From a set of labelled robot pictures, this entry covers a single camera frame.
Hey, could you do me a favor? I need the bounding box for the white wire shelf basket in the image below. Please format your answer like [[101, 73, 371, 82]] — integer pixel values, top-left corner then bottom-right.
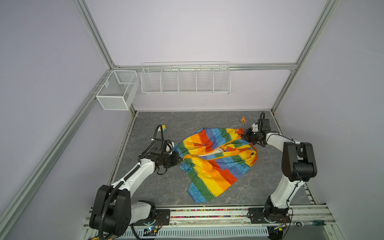
[[141, 62, 232, 95]]

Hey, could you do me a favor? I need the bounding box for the green handled ratchet tool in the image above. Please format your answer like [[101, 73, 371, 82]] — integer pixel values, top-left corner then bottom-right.
[[294, 220, 327, 228]]

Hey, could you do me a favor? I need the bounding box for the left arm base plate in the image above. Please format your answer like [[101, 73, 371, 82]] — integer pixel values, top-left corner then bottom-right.
[[134, 209, 171, 226]]

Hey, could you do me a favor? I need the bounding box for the rainbow striped jacket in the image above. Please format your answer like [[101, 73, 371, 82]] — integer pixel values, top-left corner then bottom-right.
[[173, 128, 258, 204]]

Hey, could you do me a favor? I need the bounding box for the white slotted cable duct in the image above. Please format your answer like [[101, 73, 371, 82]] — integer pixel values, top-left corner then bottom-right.
[[135, 226, 270, 240]]

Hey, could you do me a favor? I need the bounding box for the white mesh box basket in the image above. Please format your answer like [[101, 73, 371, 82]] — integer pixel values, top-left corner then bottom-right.
[[96, 70, 140, 111]]

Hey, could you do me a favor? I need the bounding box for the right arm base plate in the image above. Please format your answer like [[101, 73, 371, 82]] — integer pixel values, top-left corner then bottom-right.
[[247, 208, 291, 224]]

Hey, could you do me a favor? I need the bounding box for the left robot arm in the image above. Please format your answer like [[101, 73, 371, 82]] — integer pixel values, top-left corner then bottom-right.
[[90, 125, 183, 240]]

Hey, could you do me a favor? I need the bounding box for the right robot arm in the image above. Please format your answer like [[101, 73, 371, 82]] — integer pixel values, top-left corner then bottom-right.
[[242, 112, 318, 224]]

